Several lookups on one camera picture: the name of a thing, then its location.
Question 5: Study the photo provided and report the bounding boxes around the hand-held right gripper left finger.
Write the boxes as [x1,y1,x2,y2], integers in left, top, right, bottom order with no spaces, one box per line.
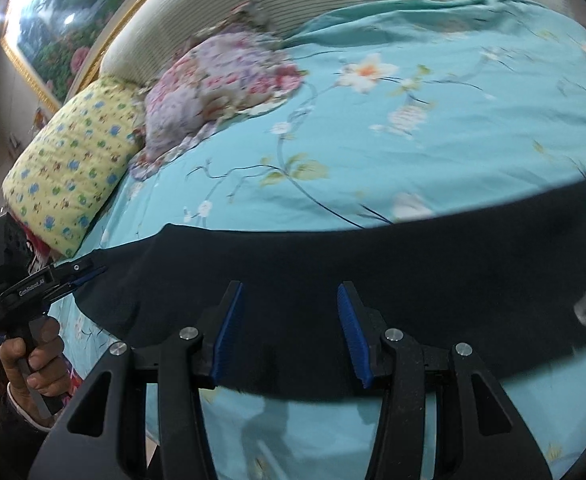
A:
[37,280,245,480]

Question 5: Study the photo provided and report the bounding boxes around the yellow floral pillow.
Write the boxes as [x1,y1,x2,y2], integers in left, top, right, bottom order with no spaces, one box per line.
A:
[2,76,146,260]

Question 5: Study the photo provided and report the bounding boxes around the dark navy pants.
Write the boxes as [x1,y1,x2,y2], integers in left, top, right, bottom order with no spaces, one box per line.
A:
[72,176,586,403]

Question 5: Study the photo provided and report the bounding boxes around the pink floral pillow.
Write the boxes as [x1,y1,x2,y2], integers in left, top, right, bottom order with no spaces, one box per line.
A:
[129,2,308,182]

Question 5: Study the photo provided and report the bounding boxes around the light blue floral bedsheet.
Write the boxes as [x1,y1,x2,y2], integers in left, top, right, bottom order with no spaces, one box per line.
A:
[55,0,586,480]

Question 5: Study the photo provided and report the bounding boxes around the striped beige headboard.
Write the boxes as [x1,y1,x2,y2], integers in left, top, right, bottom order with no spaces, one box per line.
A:
[99,0,571,81]

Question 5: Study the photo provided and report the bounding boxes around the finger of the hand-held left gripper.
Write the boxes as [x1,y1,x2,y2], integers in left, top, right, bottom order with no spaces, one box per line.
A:
[49,255,108,298]

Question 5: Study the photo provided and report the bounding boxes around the gold framed landscape painting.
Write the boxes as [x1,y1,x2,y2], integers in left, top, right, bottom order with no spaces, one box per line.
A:
[0,0,194,113]

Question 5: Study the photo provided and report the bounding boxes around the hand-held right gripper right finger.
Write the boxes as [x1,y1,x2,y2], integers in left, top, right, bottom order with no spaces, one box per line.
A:
[337,281,554,480]

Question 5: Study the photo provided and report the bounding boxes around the person's left hand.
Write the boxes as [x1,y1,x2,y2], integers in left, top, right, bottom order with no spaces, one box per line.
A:
[0,317,71,423]

